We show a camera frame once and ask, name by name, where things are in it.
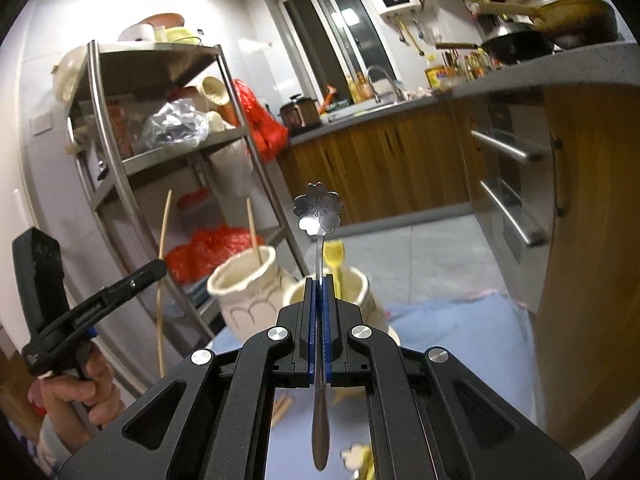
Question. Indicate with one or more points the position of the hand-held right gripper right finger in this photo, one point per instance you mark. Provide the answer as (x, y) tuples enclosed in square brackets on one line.
[(328, 320)]

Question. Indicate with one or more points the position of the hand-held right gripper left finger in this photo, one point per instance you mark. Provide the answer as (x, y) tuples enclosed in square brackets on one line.
[(312, 320)]

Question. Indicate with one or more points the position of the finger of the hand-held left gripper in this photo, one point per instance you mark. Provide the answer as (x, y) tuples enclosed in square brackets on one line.
[(120, 290)]

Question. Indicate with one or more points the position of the cream smooth ceramic jar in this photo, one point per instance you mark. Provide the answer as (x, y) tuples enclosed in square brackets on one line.
[(357, 295)]

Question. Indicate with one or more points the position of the wooden chopstick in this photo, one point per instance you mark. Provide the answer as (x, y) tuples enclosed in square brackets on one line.
[(254, 232), (163, 260)]

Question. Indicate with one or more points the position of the cream scalloped ceramic jar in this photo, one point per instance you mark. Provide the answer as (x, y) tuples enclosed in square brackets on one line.
[(250, 295)]

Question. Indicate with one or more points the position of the metal flower-end spoon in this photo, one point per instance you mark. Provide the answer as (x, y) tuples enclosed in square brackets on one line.
[(318, 210)]

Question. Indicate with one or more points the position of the person's left forearm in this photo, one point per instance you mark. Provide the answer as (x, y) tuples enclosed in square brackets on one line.
[(57, 452)]

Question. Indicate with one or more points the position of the person's left hand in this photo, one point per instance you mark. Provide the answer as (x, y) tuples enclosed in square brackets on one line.
[(65, 400)]

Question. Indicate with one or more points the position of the yellow plastic spoon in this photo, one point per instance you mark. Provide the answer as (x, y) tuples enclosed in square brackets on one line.
[(334, 260)]

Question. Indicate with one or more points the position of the red crumpled plastic bag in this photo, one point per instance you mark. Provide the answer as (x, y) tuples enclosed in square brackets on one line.
[(210, 252)]

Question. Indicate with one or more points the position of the blue cloth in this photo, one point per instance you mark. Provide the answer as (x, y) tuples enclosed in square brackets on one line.
[(450, 320)]

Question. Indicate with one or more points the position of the yellow flower-end spoon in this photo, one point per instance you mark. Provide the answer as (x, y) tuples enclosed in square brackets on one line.
[(357, 457)]

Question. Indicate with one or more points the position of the steel shelf rack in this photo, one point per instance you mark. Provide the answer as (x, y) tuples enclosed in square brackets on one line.
[(102, 125)]

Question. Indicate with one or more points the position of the wooden base cabinets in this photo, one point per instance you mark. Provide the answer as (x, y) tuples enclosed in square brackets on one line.
[(390, 160)]

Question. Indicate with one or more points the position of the clear plastic bag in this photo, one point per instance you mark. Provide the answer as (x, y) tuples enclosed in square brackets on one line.
[(170, 125)]

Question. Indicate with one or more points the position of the dark pressure cooker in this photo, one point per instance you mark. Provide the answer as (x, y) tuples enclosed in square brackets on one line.
[(299, 115)]

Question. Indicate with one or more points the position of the red hanging plastic bag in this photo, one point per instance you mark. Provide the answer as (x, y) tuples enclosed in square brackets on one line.
[(260, 120)]

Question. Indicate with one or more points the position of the cream perforated cup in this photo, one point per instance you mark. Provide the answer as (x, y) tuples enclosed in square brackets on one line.
[(217, 91)]

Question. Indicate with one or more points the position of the orange snack packet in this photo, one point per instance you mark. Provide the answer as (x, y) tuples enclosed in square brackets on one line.
[(330, 96)]

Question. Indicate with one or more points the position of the steel oven drawers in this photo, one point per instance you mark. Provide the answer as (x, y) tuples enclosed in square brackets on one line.
[(505, 180)]

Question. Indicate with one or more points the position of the orange oil bottles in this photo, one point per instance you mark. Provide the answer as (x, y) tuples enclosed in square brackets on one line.
[(360, 87)]

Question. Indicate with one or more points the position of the steel faucet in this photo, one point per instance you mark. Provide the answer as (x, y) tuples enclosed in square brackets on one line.
[(382, 77)]

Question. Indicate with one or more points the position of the white paper roll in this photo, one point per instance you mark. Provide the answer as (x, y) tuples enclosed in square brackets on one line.
[(136, 33)]

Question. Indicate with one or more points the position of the yellow oil bottle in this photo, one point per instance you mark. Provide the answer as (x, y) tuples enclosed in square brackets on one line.
[(436, 78)]

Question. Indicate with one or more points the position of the brown bowl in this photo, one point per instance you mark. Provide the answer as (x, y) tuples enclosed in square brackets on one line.
[(162, 20)]

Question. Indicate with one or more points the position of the kitchen window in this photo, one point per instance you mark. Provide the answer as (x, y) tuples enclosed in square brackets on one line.
[(325, 35)]

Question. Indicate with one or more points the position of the grey countertop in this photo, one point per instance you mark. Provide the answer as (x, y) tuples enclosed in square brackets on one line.
[(500, 85)]

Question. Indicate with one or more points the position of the row of seasoning bottles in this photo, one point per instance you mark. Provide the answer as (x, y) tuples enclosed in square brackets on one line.
[(472, 66)]

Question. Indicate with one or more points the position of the water heater pipes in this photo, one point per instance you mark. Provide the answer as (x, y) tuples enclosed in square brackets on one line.
[(410, 32)]

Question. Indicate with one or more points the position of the black wok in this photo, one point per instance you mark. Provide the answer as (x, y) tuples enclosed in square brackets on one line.
[(515, 45)]

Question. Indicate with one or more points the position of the brown wok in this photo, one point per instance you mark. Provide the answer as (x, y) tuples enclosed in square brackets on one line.
[(580, 17)]

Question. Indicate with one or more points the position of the white wall switch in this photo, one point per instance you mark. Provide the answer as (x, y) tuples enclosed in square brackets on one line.
[(40, 123)]

